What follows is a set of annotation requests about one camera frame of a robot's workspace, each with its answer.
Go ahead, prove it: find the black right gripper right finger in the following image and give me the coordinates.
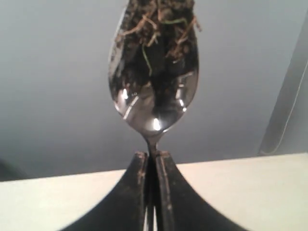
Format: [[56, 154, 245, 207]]
[[155, 151, 243, 231]]

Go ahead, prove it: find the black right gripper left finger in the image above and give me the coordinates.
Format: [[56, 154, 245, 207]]
[[63, 152, 147, 231]]

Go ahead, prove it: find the steel spoon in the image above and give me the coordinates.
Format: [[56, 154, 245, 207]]
[[108, 0, 200, 231]]

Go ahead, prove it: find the grey panel at wall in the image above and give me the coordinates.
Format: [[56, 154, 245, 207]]
[[258, 13, 308, 156]]

